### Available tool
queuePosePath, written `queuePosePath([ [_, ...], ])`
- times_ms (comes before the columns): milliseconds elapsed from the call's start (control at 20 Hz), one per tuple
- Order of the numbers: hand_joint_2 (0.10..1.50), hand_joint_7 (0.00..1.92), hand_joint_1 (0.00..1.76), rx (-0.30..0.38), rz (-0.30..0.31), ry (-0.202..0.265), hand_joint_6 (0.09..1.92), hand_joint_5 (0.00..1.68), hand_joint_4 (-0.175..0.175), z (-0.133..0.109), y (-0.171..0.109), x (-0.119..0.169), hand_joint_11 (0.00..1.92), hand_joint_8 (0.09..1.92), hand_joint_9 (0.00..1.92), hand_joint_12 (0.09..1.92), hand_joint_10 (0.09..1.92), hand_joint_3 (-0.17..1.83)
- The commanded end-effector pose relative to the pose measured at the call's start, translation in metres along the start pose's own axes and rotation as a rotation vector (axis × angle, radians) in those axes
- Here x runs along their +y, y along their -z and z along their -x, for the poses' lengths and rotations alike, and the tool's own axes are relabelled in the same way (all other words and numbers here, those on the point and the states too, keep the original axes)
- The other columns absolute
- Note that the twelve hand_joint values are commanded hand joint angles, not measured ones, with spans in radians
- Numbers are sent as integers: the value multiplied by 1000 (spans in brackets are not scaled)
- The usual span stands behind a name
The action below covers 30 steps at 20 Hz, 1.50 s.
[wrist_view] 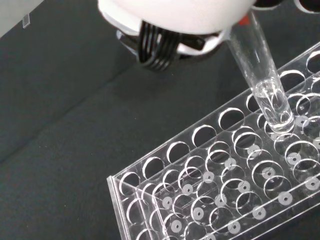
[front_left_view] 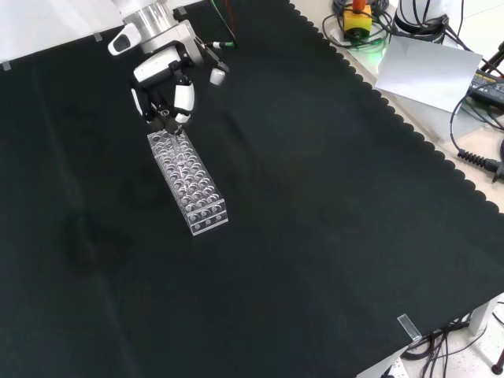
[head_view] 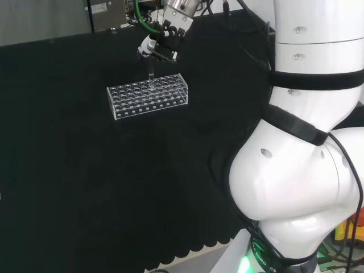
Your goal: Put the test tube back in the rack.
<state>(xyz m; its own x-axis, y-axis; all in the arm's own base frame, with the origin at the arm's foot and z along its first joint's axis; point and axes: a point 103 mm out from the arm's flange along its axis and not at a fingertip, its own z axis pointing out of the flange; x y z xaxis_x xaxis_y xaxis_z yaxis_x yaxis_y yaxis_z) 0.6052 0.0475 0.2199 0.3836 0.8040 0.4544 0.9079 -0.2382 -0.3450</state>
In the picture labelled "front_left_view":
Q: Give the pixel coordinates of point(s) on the black bench cloth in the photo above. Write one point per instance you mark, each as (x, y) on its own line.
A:
(252, 220)

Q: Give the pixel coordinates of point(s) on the clear glass test tube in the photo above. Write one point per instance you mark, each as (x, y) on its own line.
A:
(174, 146)

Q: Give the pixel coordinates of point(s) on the black power adapter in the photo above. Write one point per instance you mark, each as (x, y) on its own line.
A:
(487, 84)

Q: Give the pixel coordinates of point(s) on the white wrist camera shell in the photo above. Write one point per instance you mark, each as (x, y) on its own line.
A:
(123, 40)

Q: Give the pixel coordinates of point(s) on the clear cloth clip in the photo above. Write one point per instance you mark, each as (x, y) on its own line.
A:
(409, 329)
(180, 14)
(97, 37)
(5, 65)

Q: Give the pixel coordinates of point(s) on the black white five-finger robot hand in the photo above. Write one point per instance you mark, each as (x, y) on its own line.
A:
(169, 75)

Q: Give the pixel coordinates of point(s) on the black tripod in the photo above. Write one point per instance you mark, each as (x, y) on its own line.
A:
(494, 59)

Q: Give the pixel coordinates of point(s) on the yellow stop button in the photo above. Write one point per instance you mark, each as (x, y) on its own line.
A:
(357, 19)

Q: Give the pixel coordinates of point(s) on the clear plastic test tube rack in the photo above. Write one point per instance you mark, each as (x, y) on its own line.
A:
(189, 185)

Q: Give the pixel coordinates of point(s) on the white bench leg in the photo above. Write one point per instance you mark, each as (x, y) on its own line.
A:
(479, 319)

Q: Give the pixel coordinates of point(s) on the pale board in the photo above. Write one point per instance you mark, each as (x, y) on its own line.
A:
(427, 73)

